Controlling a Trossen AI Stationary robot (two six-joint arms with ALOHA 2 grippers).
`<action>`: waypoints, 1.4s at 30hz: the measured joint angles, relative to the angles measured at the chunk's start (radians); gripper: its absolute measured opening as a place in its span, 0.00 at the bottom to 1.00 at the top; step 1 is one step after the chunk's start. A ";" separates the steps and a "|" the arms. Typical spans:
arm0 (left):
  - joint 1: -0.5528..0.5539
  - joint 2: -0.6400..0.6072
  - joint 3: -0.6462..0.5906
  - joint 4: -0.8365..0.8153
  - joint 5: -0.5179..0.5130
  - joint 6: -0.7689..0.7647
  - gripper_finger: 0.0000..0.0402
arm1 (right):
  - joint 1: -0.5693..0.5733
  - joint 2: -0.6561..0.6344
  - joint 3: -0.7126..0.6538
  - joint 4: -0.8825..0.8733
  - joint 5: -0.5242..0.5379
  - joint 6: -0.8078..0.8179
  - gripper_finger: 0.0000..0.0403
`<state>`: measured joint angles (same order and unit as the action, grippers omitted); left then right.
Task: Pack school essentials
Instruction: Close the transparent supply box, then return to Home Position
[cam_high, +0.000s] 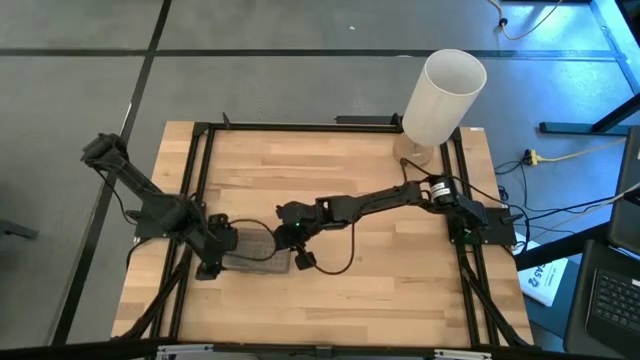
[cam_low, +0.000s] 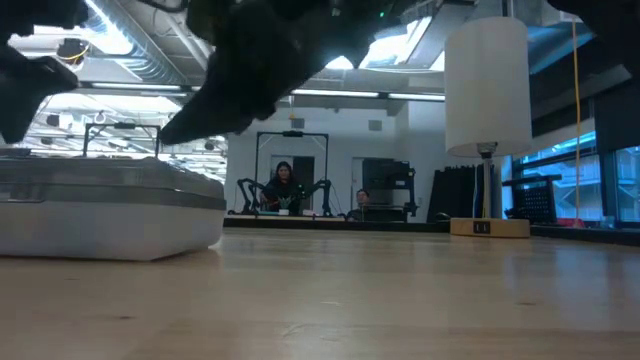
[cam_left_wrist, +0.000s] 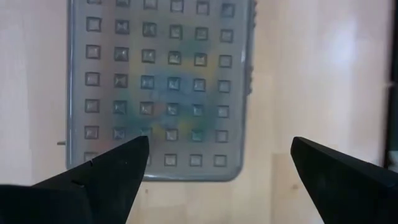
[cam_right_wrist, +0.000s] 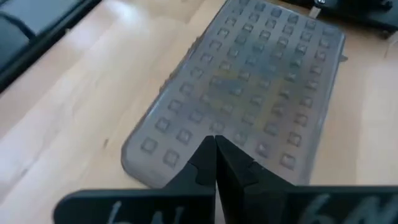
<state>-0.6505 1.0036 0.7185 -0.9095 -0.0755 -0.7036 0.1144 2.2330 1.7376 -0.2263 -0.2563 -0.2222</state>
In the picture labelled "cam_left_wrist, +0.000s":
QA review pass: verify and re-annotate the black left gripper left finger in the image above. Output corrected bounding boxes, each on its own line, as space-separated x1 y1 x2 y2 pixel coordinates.
0 136 150 224

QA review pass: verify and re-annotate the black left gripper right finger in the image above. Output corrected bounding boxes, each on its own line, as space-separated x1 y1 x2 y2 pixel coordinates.
290 136 398 224

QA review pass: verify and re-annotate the translucent plastic pencil case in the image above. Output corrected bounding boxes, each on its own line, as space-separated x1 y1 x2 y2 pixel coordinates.
57 0 257 182

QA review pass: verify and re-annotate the yellow green crayon box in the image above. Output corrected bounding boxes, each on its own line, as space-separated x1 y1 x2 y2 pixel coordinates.
124 30 224 144

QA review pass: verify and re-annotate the black aluminium table frame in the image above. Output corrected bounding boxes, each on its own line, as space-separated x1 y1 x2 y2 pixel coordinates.
384 0 398 172

